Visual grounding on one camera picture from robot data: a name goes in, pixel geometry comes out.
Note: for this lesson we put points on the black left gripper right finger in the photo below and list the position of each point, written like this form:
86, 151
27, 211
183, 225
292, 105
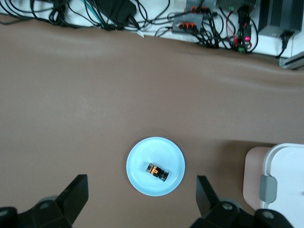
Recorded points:
228, 213

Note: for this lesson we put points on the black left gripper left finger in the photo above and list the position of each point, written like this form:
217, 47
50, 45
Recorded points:
59, 209

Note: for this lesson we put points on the orange black push-button switch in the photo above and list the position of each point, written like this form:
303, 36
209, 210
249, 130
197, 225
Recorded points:
158, 172

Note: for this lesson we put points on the white lidded storage box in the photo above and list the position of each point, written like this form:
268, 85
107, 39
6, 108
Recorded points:
289, 171

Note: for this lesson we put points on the grey terminal box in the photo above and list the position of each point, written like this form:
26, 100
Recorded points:
204, 3
190, 17

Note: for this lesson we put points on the light blue round plate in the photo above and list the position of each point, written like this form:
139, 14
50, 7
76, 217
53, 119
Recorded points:
155, 152

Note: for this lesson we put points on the small circuit board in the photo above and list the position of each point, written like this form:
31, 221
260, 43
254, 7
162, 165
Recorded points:
244, 38

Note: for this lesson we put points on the black finned power supply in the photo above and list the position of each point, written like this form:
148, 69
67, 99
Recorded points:
280, 16

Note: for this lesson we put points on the black power adapter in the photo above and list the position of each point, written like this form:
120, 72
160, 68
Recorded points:
114, 10

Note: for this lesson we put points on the dark electronic module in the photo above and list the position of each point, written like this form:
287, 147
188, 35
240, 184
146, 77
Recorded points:
237, 3

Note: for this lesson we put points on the aluminium profile bracket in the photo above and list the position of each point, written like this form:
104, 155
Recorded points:
293, 61

